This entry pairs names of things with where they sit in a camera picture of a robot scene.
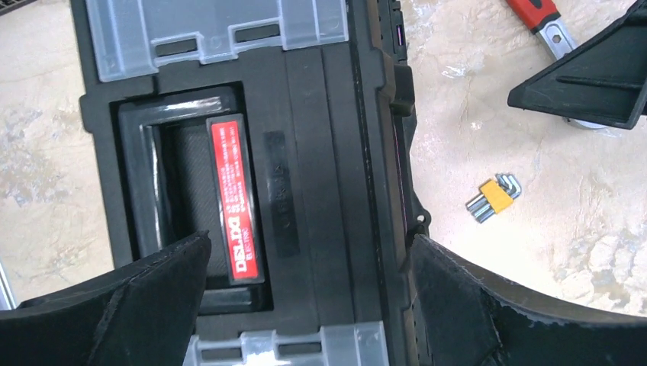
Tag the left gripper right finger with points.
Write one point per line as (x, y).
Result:
(474, 316)

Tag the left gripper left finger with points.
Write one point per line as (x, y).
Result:
(141, 314)

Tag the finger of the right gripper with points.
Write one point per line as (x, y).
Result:
(601, 83)

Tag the black plastic toolbox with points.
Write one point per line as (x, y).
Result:
(283, 130)

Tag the yellow hex key set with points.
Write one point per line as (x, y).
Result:
(495, 195)

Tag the red handled adjustable wrench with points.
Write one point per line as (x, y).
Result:
(543, 20)

